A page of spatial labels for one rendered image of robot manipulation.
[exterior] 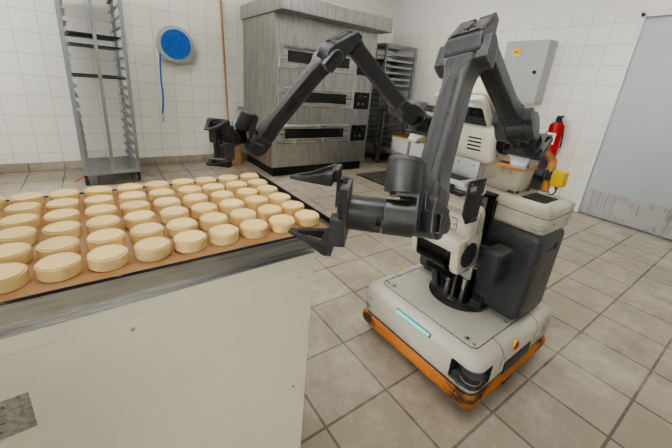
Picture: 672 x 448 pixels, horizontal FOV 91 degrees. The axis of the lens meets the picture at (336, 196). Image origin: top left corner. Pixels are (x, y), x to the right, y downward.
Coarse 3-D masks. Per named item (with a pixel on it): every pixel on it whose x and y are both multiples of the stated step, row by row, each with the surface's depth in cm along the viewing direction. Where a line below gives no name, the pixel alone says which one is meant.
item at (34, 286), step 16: (112, 192) 75; (144, 192) 77; (176, 192) 79; (80, 208) 66; (320, 224) 68; (80, 240) 54; (128, 240) 55; (208, 240) 58; (240, 240) 59; (256, 240) 59; (176, 256) 52; (192, 256) 52; (32, 272) 45; (80, 272) 46; (96, 272) 46; (112, 272) 47; (128, 272) 47; (32, 288) 42; (48, 288) 42
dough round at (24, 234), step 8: (0, 232) 50; (8, 232) 51; (16, 232) 51; (24, 232) 51; (32, 232) 51; (0, 240) 49; (8, 240) 49; (16, 240) 49; (24, 240) 50; (32, 240) 51
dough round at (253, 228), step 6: (246, 222) 61; (252, 222) 62; (258, 222) 62; (264, 222) 62; (240, 228) 60; (246, 228) 59; (252, 228) 59; (258, 228) 59; (264, 228) 60; (246, 234) 59; (252, 234) 59; (258, 234) 60; (264, 234) 61
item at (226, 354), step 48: (192, 288) 56; (240, 288) 62; (288, 288) 69; (0, 336) 42; (48, 336) 45; (96, 336) 49; (144, 336) 53; (192, 336) 59; (240, 336) 65; (288, 336) 73; (0, 384) 43; (48, 384) 47; (96, 384) 51; (144, 384) 56; (192, 384) 62; (240, 384) 69; (288, 384) 79; (0, 432) 45; (48, 432) 49; (96, 432) 53; (144, 432) 59; (192, 432) 65; (240, 432) 74; (288, 432) 84
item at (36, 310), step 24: (288, 240) 66; (192, 264) 56; (216, 264) 58; (240, 264) 61; (96, 288) 48; (120, 288) 50; (144, 288) 52; (0, 312) 42; (24, 312) 43; (48, 312) 45; (72, 312) 47
